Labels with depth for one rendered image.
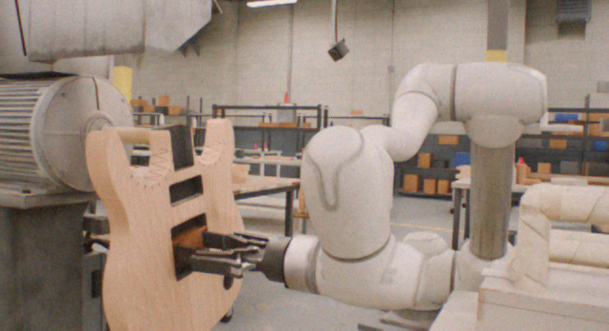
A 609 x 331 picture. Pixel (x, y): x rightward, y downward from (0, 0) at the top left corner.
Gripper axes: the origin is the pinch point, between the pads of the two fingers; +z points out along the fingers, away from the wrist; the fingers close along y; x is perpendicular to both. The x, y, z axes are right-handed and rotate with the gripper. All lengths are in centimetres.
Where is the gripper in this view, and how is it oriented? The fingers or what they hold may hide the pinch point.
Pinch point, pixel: (193, 245)
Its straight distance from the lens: 91.9
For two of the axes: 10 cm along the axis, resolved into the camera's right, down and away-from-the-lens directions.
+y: 4.4, -1.9, 8.8
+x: -0.5, -9.8, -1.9
